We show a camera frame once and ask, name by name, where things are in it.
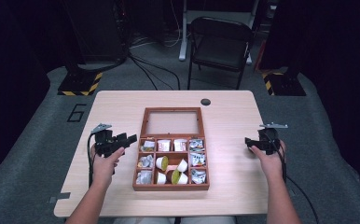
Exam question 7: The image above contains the person's left hand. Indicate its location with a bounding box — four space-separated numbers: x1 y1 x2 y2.
90 145 126 189

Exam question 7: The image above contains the black yellow striped stand base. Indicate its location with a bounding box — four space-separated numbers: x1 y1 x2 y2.
261 68 307 97
57 63 104 97

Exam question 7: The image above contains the person's right hand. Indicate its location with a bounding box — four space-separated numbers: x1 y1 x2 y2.
250 139 286 184

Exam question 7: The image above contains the white red creamer cup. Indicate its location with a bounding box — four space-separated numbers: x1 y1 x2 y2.
157 139 172 152
173 138 188 152

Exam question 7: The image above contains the right hand-held gripper cable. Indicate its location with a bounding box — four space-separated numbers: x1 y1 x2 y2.
272 133 320 224

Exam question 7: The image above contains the white floor cable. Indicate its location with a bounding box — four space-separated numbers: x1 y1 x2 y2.
131 0 184 49

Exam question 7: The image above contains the hand-held gripper cable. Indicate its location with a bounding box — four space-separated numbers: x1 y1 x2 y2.
87 133 98 189
272 133 320 224

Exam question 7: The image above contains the brown wooden glass-lid box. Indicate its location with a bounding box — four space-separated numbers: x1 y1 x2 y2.
132 106 211 192

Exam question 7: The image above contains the black equipment cabinet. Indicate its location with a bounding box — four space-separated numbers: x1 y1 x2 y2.
61 0 130 65

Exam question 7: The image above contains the black floor cable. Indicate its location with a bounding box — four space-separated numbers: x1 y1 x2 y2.
127 51 182 91

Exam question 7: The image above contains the left hand-held gripper cable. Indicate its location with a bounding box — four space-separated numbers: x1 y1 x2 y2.
87 133 98 189

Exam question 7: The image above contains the dark curtain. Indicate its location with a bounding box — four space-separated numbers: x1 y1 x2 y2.
0 0 64 190
260 0 360 178

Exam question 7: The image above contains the silver yellow crumpled packet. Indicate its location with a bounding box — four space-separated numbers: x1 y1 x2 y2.
142 140 156 153
136 170 153 185
137 154 155 169

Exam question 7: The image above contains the silver blue crumpled packet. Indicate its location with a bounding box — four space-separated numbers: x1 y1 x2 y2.
190 152 207 168
190 169 207 185
188 138 205 152

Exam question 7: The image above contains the plain white pod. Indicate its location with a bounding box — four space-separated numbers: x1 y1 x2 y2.
176 159 189 174
156 172 168 186

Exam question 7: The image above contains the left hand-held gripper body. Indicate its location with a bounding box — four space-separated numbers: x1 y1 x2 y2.
90 123 121 158

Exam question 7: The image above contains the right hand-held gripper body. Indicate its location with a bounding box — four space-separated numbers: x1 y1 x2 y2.
257 121 289 156

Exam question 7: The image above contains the grey tape strip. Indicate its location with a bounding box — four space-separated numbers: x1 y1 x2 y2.
48 191 72 204

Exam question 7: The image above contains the black folding chair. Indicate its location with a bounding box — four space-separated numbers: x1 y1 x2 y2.
187 16 255 91

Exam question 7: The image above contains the white pod green lid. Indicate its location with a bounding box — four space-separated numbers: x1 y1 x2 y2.
170 169 189 186

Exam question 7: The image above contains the white pod yellow lid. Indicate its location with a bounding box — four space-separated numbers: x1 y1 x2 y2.
155 155 170 172

